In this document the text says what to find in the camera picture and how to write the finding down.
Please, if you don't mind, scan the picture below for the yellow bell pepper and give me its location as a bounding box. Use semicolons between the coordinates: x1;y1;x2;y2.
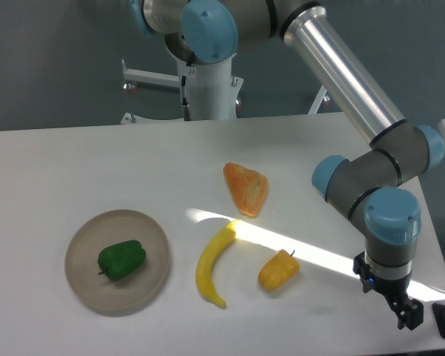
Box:
257;249;300;292

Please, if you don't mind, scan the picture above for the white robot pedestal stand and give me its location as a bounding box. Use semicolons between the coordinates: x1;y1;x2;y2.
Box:
119;55;333;125

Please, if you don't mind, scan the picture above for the yellow banana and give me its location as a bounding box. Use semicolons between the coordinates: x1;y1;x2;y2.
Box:
195;220;241;309

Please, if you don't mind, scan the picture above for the orange fruit slice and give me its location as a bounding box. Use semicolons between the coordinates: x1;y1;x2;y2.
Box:
223;162;268;218

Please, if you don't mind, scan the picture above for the black cable on pedestal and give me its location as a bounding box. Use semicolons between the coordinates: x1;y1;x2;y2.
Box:
180;51;198;122

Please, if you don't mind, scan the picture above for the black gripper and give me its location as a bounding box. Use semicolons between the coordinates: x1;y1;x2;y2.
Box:
353;251;423;330

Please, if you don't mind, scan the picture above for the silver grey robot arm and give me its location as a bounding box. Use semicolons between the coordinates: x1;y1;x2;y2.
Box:
129;1;444;329

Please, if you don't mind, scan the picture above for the beige round plate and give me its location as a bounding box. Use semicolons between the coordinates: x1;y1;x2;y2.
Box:
65;210;171;317

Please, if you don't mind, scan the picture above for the green bell pepper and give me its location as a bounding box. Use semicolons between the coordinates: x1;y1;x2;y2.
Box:
97;240;147;281

